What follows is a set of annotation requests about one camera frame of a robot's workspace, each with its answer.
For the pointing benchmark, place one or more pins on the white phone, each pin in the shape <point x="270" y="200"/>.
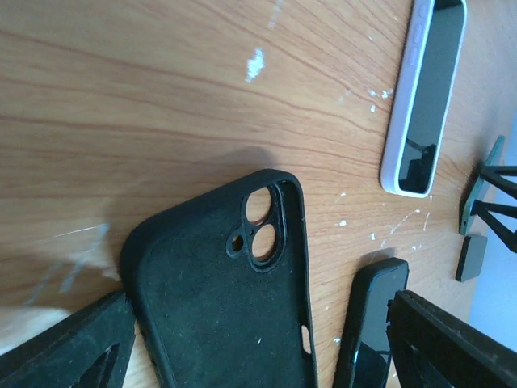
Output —
<point x="425" y="131"/>

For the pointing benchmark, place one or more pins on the dark green phone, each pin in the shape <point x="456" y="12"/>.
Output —
<point x="477" y="187"/>

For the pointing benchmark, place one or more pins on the lavender phone case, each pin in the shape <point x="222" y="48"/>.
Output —
<point x="403" y="100"/>

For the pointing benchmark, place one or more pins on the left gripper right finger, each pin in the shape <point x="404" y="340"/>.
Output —
<point x="432" y="348"/>

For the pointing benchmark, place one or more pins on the black case with ring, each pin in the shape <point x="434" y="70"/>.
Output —
<point x="220" y="286"/>

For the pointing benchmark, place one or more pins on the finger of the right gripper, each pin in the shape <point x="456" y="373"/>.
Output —
<point x="488" y="211"/>
<point x="498" y="176"/>

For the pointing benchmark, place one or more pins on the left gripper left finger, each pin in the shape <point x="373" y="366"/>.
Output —
<point x="90" y="348"/>

